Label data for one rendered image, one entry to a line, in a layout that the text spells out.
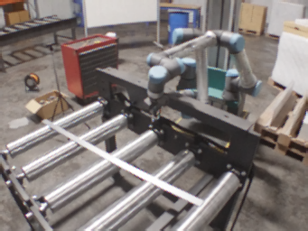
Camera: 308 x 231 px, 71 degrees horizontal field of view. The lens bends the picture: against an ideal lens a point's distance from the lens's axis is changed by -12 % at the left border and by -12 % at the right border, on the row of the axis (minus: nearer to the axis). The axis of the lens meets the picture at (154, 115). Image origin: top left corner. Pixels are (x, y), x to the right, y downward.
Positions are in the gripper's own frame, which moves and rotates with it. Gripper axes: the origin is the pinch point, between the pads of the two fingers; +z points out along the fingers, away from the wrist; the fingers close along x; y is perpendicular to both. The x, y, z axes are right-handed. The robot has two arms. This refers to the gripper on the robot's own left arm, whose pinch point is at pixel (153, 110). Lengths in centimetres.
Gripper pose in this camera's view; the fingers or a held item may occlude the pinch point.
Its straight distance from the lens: 148.2
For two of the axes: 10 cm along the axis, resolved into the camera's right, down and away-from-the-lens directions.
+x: -7.2, 5.5, -4.3
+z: -0.7, 5.5, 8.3
